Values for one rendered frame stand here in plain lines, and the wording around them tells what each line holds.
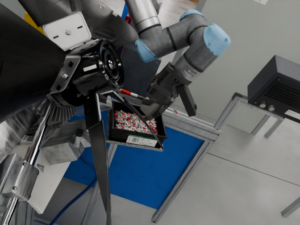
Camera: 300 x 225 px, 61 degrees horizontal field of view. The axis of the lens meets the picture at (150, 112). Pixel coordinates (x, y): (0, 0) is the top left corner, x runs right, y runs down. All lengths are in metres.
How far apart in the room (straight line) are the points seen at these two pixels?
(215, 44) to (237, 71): 2.02
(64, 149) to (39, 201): 0.14
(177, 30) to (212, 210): 1.58
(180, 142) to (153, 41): 0.65
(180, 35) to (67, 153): 0.45
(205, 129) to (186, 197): 0.92
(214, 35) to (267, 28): 1.92
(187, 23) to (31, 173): 0.55
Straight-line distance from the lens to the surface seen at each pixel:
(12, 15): 0.40
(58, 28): 0.60
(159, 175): 1.48
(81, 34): 0.61
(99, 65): 0.54
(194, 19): 0.77
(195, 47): 0.70
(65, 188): 1.81
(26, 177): 0.51
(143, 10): 0.78
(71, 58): 0.52
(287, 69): 1.09
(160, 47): 0.76
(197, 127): 1.20
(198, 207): 2.05
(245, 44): 2.60
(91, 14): 0.83
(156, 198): 1.64
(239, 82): 2.76
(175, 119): 1.18
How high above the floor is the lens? 1.50
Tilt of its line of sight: 36 degrees down
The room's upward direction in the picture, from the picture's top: 24 degrees clockwise
